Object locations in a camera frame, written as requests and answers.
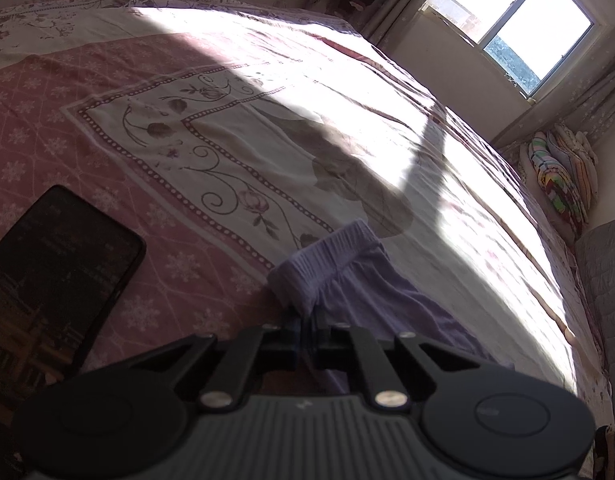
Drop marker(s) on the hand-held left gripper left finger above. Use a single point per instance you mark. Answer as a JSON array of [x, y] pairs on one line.
[[291, 327]]

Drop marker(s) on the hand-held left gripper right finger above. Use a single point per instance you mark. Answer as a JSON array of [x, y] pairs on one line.
[[321, 330]]

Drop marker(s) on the purple pants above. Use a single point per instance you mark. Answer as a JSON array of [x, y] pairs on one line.
[[367, 285]]

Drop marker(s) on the floral bed sheet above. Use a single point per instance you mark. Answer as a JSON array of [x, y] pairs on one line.
[[237, 110]]

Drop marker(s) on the black smartphone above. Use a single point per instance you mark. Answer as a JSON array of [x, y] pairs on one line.
[[52, 280]]

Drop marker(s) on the colourful folded blanket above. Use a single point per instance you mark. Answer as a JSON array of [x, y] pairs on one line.
[[557, 180]]

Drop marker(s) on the grey quilted blanket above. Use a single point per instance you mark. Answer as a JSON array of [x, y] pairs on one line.
[[605, 280]]

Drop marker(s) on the window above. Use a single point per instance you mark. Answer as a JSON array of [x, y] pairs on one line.
[[512, 20]]

